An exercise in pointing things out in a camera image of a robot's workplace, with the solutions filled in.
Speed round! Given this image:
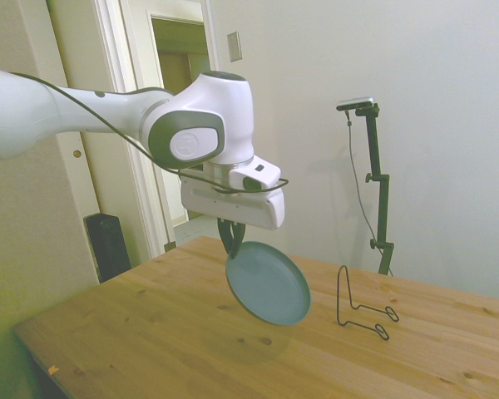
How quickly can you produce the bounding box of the white open door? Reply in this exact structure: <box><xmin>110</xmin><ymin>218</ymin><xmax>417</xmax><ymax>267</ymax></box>
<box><xmin>18</xmin><ymin>0</ymin><xmax>151</xmax><ymax>288</ymax></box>

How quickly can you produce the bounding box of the beige wall switch plate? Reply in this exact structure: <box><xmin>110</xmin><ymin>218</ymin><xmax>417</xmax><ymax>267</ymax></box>
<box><xmin>226</xmin><ymin>31</ymin><xmax>243</xmax><ymax>63</ymax></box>

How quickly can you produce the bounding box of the white door frame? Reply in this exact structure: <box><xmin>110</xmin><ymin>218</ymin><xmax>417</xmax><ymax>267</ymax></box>
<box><xmin>120</xmin><ymin>0</ymin><xmax>245</xmax><ymax>246</ymax></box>

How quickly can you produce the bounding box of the black heater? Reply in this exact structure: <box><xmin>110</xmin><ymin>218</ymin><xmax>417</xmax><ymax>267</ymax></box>
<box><xmin>84</xmin><ymin>213</ymin><xmax>133</xmax><ymax>284</ymax></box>

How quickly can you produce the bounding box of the teal round plate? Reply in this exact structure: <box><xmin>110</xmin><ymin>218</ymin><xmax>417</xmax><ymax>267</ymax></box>
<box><xmin>225</xmin><ymin>240</ymin><xmax>313</xmax><ymax>328</ymax></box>

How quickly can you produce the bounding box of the black camera stand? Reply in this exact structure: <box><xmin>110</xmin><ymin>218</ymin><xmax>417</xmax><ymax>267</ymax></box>
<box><xmin>355</xmin><ymin>103</ymin><xmax>396</xmax><ymax>276</ymax></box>

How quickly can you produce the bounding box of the grey exterior camera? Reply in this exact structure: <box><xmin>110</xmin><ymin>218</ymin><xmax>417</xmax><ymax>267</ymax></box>
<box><xmin>335</xmin><ymin>96</ymin><xmax>378</xmax><ymax>112</ymax></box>

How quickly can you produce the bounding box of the black wire plate stand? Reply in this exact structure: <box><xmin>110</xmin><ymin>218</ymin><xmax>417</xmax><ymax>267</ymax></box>
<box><xmin>334</xmin><ymin>264</ymin><xmax>400</xmax><ymax>341</ymax></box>

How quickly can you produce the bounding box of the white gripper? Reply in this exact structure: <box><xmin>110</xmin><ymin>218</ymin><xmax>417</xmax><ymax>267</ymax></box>
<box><xmin>180</xmin><ymin>172</ymin><xmax>288</xmax><ymax>259</ymax></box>

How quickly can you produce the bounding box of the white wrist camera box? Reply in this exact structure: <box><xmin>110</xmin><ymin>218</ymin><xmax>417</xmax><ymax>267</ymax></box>
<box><xmin>227</xmin><ymin>154</ymin><xmax>281</xmax><ymax>193</ymax></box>

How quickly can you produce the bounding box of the brown wooden hallway door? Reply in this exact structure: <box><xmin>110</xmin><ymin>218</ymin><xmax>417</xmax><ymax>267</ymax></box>
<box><xmin>157</xmin><ymin>49</ymin><xmax>193</xmax><ymax>91</ymax></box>

